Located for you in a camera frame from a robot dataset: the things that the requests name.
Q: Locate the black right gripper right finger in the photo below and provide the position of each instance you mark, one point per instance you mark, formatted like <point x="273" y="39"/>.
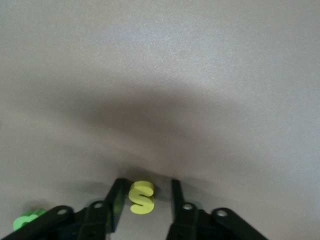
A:
<point x="190" y="220"/>

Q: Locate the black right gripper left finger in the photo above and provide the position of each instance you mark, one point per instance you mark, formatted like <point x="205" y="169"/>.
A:
<point x="110" y="215"/>

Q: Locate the yellow letter s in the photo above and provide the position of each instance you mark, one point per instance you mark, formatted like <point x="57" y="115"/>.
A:
<point x="141" y="197"/>

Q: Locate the green letter g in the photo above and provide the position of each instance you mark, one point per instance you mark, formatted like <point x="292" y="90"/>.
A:
<point x="25" y="220"/>

